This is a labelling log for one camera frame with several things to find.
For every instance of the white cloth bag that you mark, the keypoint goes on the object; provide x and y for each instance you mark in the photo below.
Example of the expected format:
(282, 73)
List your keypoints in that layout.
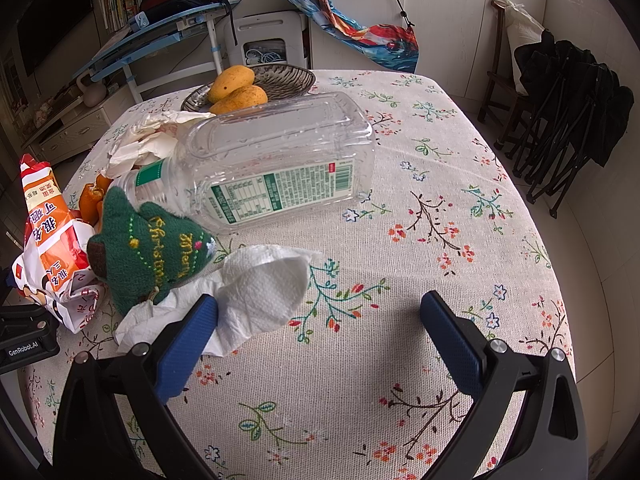
(522, 30)

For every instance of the blue study desk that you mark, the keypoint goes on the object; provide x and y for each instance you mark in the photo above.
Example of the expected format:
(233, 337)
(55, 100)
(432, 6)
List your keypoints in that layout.
(160, 35)

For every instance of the floral tablecloth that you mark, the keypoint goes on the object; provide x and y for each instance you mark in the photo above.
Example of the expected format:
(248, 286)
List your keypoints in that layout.
(350, 385)

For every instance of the crumpled white paper bag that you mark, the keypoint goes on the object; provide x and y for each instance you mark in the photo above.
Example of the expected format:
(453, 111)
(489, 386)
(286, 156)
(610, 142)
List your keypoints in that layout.
(150, 140)

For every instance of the white paper tissue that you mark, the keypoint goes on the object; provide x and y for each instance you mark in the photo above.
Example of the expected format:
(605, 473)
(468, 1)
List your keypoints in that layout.
(260, 295)

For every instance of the papers on desk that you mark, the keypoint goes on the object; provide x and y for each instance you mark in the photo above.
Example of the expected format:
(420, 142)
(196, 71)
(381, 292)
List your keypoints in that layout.
(114, 40)

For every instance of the red snack bag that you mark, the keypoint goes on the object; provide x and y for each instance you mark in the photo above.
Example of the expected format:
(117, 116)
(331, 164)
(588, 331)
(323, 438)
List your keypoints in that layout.
(50, 225)

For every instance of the clear plastic bottle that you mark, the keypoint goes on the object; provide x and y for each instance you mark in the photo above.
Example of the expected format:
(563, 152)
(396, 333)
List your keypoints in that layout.
(300, 150)

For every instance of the cream television cabinet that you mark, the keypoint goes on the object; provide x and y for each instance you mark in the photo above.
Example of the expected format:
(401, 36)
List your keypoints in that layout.
(70, 130)

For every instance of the row of books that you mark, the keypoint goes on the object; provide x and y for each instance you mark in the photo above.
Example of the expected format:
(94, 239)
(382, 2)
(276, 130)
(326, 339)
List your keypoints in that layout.
(117, 7)

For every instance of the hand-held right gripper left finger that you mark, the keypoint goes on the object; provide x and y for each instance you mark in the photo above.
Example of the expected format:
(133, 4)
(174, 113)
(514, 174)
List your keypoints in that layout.
(187, 345)

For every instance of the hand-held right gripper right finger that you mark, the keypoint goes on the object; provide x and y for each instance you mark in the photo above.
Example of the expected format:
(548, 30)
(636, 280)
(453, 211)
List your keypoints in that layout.
(455, 345)

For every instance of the dark wooden chair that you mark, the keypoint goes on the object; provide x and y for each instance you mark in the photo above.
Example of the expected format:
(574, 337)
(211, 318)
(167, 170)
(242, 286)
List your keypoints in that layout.
(495, 90)

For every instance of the yellow mango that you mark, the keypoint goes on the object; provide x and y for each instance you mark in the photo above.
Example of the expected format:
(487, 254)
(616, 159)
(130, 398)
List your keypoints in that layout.
(230, 82)
(242, 100)

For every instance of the small blue desk gadget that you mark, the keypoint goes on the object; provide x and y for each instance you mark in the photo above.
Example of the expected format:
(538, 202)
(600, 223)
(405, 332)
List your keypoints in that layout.
(140, 20)

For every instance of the orange carrot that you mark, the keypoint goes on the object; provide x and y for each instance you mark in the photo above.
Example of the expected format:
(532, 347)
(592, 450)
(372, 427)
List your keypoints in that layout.
(92, 200)

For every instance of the black folding chairs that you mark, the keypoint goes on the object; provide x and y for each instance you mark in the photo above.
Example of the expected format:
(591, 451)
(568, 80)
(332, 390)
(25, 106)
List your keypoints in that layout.
(575, 105)

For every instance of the white storage cabinet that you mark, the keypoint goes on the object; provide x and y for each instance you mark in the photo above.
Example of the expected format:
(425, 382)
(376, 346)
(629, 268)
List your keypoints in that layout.
(460, 25)

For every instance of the green knitted plush tree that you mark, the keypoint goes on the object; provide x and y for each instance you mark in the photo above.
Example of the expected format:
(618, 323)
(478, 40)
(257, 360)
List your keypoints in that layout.
(145, 255)

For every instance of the black flat television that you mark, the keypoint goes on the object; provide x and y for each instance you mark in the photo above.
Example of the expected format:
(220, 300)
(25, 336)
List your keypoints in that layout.
(45, 25)

